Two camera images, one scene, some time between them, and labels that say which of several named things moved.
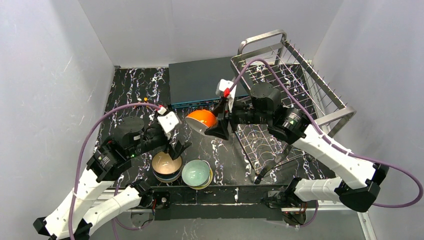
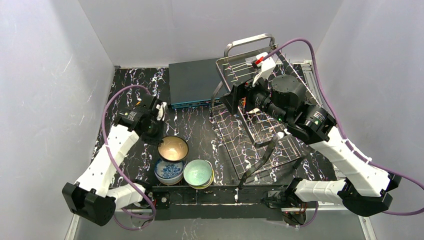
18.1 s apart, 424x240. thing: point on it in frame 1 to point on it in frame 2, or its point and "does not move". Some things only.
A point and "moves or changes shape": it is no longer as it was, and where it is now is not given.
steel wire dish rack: x=284 y=89 moves or changes shape
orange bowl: x=201 y=120 to x=244 y=99
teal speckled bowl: x=196 y=173 does not move
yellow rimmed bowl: x=207 y=183 does not move
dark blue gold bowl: x=164 y=169 moves or changes shape
